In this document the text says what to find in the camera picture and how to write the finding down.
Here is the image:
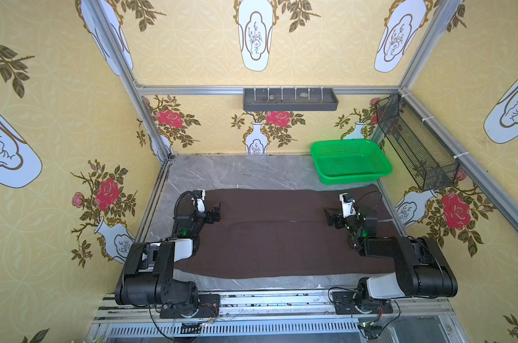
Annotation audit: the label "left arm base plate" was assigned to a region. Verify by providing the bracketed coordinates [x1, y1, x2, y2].
[160, 293, 220, 320]

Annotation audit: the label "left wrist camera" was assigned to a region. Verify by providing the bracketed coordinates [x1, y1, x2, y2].
[193, 190, 206, 213]

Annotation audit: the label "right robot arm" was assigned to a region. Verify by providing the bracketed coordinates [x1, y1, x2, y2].
[324, 204, 458, 314]

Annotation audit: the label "green plastic basket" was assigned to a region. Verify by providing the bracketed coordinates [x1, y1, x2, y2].
[310, 139, 393, 185]

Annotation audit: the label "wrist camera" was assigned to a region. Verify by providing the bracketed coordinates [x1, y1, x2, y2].
[193, 190, 206, 213]
[339, 192, 356, 218]

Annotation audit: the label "grey wall shelf tray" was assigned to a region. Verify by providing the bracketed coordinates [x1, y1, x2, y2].
[243, 87, 339, 112]

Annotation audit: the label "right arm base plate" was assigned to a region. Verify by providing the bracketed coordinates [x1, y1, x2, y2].
[328, 289, 394, 316]

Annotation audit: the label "aluminium front rail frame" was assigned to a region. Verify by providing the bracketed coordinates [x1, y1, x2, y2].
[87, 289, 468, 342]

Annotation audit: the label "dark brown long pants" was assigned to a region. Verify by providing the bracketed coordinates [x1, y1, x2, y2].
[175, 189, 395, 279]

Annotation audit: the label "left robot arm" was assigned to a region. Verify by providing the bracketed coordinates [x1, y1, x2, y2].
[114, 190, 220, 319]

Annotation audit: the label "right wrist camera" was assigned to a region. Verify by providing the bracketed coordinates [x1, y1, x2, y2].
[339, 192, 356, 218]

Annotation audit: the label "black wire mesh basket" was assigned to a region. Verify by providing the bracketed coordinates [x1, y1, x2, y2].
[373, 94, 459, 191]

